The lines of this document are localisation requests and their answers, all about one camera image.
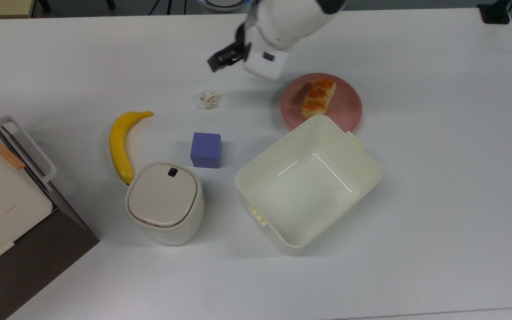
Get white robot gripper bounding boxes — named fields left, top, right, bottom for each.
left=207, top=40, right=290, bottom=81

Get orange glazed bread roll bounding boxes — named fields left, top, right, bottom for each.
left=300, top=78, right=337, bottom=120

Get pink plastic plate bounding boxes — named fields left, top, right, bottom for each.
left=280, top=73, right=364, bottom=134

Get crumpled white paper ball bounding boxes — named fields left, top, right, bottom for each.
left=199, top=90, right=219, bottom=110

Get black tripod legs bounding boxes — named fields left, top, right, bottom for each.
left=148, top=0, right=188, bottom=16

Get purple foam cube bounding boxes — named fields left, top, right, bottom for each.
left=190, top=132, right=222, bottom=169

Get yellow banana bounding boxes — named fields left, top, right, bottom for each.
left=108, top=110, right=154, bottom=186

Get open cream plastic container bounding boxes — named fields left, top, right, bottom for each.
left=234, top=114, right=382, bottom=256

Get small cream lidded trash can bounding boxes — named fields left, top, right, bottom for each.
left=124, top=161, right=205, bottom=246

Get wooden desk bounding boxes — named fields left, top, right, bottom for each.
left=0, top=0, right=35, bottom=20

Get orange strip on storage box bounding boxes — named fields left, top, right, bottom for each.
left=0, top=130, right=26, bottom=170

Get black table clamp base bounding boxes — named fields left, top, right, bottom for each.
left=477, top=0, right=512, bottom=25

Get cream plastic storage box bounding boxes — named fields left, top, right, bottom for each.
left=0, top=109, right=54, bottom=277

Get dark brown drawer box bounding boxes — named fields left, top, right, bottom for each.
left=0, top=96, right=100, bottom=320

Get white drawer handle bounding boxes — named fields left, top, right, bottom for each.
left=0, top=116, right=58, bottom=192

